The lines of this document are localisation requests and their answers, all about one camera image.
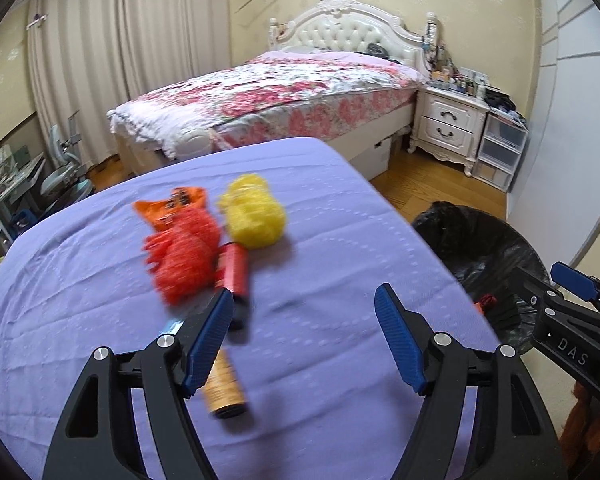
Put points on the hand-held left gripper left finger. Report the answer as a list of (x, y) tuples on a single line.
[(207, 345)]

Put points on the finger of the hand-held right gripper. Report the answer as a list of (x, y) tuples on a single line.
[(575, 280), (532, 285)]

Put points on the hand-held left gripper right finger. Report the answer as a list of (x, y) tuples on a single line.
[(400, 340)]

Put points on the orange tube with black cap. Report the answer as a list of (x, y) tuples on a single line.
[(225, 385)]

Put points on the trash bin with black bag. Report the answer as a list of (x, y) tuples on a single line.
[(480, 260)]

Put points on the red cylinder tube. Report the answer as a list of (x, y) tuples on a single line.
[(235, 270)]

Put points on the orange foam fruit net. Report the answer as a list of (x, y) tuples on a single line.
[(185, 260)]

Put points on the yellow foam fruit net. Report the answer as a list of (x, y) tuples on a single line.
[(255, 215)]

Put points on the orange snack wrapper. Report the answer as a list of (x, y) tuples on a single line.
[(155, 210)]

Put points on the person's orange garment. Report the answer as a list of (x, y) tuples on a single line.
[(585, 425)]

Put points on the lilac table cloth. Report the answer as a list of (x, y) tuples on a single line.
[(330, 260)]

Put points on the clear plastic drawer unit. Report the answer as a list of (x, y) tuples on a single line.
[(500, 150)]

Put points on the grey sliding wardrobe door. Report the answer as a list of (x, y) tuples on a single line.
[(580, 135)]

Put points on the white cardboard box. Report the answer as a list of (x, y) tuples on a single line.
[(375, 157)]

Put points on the white nightstand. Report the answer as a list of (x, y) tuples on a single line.
[(445, 120)]

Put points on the black bag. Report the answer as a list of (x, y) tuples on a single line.
[(500, 100)]

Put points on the group of small bottles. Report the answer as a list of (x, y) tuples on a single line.
[(455, 82)]

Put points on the grey desk chair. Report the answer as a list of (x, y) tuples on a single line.
[(62, 180)]

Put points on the cluttered desk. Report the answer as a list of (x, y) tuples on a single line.
[(10, 185)]

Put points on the floral bedspread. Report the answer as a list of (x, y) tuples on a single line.
[(280, 95)]

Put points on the dark cloth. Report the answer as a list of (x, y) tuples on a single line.
[(377, 51)]

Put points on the beige curtains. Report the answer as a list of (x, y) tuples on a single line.
[(130, 50)]

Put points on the white bed with tufted headboard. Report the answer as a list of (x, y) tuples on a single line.
[(350, 35)]

